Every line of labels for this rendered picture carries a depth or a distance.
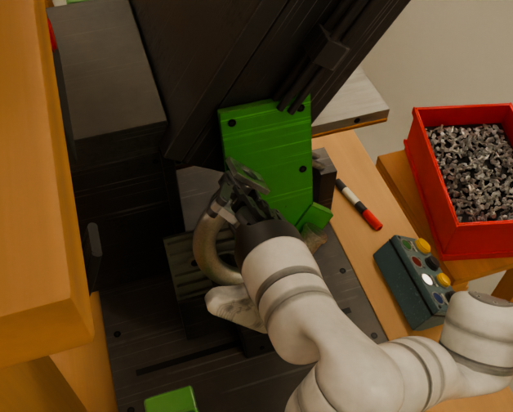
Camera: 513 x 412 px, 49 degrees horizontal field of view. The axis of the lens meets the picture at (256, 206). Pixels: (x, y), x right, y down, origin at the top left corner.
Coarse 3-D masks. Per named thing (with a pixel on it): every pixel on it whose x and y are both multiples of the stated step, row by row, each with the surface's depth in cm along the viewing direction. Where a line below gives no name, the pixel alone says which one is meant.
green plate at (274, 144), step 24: (240, 120) 67; (264, 120) 68; (288, 120) 69; (240, 144) 69; (264, 144) 70; (288, 144) 71; (264, 168) 72; (288, 168) 73; (288, 192) 75; (312, 192) 77; (288, 216) 78
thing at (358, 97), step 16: (352, 80) 92; (368, 80) 92; (336, 96) 89; (352, 96) 89; (368, 96) 89; (336, 112) 87; (352, 112) 87; (368, 112) 87; (384, 112) 88; (320, 128) 86; (336, 128) 87; (352, 128) 88
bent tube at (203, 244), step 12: (228, 156) 69; (240, 168) 68; (240, 180) 67; (252, 180) 68; (264, 192) 69; (204, 216) 70; (216, 216) 70; (204, 228) 71; (216, 228) 71; (204, 240) 71; (204, 252) 72; (204, 264) 74; (216, 264) 75; (216, 276) 75; (228, 276) 76; (240, 276) 77
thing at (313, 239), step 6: (306, 222) 79; (306, 228) 77; (312, 228) 78; (318, 228) 79; (300, 234) 79; (306, 234) 77; (312, 234) 76; (318, 234) 77; (324, 234) 79; (306, 240) 77; (312, 240) 77; (318, 240) 77; (324, 240) 77; (312, 246) 77; (318, 246) 78; (312, 252) 78
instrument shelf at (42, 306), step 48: (0, 0) 32; (0, 48) 30; (48, 48) 34; (0, 96) 27; (48, 96) 28; (0, 144) 25; (48, 144) 25; (0, 192) 24; (48, 192) 24; (0, 240) 22; (48, 240) 22; (0, 288) 21; (48, 288) 21; (0, 336) 21; (48, 336) 22
